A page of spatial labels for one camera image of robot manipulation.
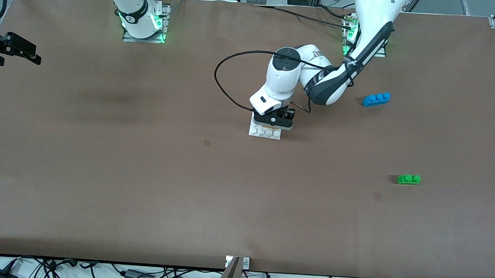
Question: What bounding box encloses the white studded base plate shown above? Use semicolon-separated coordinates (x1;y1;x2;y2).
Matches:
248;114;283;142

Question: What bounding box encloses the blue three-stud block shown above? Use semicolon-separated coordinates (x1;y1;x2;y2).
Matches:
362;91;391;109

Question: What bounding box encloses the green two-stud block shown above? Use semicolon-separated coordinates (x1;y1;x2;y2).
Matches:
397;174;422;186

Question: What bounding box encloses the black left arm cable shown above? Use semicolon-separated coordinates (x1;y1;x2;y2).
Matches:
212;49;352;116

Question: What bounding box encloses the black cable on table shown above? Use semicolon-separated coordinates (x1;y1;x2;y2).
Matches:
255;4;356;29

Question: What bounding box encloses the small metal bracket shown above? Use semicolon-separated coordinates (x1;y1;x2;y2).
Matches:
225;255;251;270

